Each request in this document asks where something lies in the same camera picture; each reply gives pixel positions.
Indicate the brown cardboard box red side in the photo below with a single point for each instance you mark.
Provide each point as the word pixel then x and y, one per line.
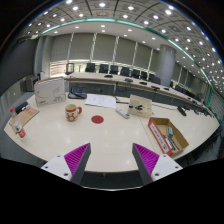
pixel 166 135

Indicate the clear water bottle red cap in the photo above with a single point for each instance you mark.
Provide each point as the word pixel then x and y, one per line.
pixel 20 130

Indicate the beige open organizer box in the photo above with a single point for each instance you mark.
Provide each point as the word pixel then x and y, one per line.
pixel 140 106

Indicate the black marker pen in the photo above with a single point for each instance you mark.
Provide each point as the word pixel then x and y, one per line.
pixel 136 107

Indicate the long curved conference desk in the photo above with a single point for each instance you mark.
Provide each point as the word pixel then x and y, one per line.
pixel 133 87

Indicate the row of black office chairs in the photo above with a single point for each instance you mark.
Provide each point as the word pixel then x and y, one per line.
pixel 115 69

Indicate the white paper sheets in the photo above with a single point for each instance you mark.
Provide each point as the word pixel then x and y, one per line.
pixel 100 100

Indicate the black power strip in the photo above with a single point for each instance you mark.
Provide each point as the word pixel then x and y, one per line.
pixel 21 106

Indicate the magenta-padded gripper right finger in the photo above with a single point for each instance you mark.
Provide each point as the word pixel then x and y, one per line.
pixel 148 159

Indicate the white cardboard box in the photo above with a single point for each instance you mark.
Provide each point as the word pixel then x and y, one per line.
pixel 49 91

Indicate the flat round red coaster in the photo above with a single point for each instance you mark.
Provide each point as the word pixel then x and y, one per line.
pixel 97 119

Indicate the red floral mug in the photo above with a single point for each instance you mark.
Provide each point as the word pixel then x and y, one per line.
pixel 71 112

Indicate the group of ceiling lights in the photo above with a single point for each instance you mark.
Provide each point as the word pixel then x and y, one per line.
pixel 102 5

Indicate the white remote control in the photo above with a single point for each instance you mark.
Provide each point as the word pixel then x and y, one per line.
pixel 122 112

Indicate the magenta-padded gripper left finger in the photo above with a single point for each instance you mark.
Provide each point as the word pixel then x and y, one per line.
pixel 76 158

